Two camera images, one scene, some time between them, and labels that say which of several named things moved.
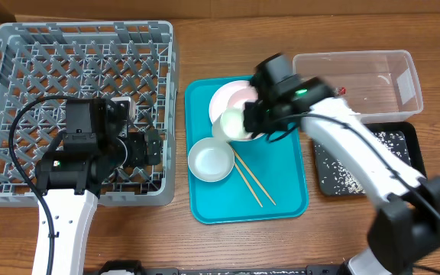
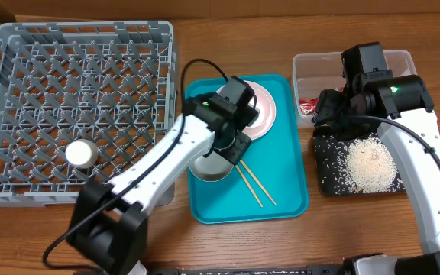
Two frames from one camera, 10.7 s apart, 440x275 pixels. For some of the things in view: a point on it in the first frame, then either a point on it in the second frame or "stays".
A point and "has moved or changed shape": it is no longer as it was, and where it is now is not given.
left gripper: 141,157 to 237,149
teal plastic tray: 269,182 stays
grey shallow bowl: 211,160 stays
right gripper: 251,119 to 328,105
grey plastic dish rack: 29,62 stays
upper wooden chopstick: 248,169 stays
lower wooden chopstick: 247,184 stays
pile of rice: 338,178 has moved or changed shape
